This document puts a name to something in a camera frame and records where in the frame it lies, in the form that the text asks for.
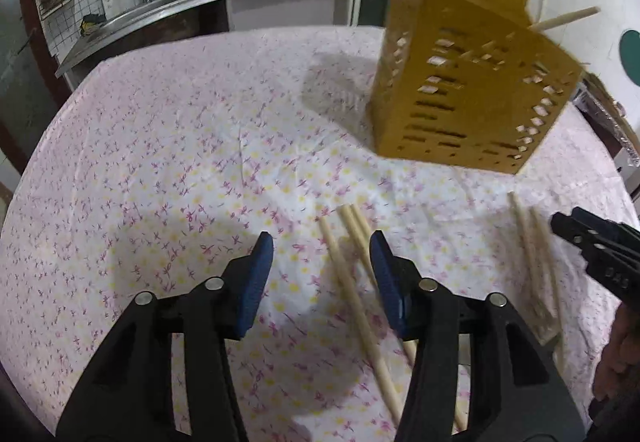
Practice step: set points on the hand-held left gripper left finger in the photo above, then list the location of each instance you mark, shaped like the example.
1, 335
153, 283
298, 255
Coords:
255, 282

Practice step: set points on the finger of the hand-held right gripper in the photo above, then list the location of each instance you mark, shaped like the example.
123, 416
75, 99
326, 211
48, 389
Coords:
587, 247
607, 224

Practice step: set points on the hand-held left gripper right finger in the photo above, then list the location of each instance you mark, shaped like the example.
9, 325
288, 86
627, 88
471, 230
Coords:
387, 282

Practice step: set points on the yellow perforated utensil holder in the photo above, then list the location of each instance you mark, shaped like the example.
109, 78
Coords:
450, 47

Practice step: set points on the person's right hand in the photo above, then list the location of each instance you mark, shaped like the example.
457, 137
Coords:
617, 352

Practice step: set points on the pink floral tablecloth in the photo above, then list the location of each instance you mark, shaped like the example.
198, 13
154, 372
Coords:
175, 147

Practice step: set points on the glass door base cabinet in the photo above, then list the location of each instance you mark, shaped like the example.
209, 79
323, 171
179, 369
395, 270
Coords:
372, 7

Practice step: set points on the steel kitchen counter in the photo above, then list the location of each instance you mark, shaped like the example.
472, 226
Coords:
150, 12

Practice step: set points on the dark yellow scrub cloth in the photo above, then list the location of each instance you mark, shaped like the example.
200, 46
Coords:
92, 26

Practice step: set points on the green round wall sticker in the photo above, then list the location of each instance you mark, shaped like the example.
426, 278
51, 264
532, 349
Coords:
632, 57

